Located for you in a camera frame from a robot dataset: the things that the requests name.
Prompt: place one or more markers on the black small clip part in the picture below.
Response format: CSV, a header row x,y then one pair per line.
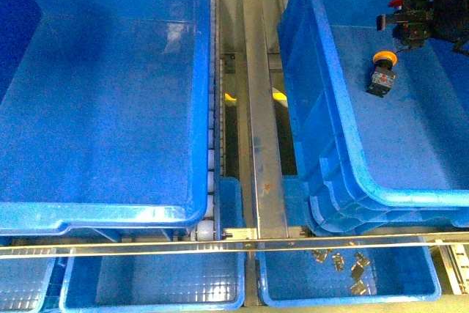
x,y
361,263
358,288
338,262
319,255

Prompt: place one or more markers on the large blue right bin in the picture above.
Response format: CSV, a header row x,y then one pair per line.
x,y
104,114

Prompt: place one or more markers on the metal rack divider beam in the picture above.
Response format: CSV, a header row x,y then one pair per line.
x,y
270,213

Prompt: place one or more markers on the small blue bin with clips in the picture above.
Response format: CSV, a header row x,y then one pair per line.
x,y
295,279

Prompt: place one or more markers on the small blue bin front middle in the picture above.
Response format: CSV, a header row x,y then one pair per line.
x,y
154,283

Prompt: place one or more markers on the metal front rack rail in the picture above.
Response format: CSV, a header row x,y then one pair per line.
x,y
234,245

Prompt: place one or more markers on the blue far right bin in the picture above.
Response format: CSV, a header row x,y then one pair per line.
x,y
367,161

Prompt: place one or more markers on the white roller track middle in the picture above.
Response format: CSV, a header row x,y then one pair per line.
x,y
209,228

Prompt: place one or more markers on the red button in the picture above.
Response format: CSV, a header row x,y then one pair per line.
x,y
412,19

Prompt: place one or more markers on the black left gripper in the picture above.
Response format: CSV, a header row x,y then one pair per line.
x,y
450,21

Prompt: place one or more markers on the big yellow mushroom button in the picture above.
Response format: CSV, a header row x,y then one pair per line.
x,y
383,77

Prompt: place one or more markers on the small blue bin front left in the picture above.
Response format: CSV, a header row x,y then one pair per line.
x,y
24,283

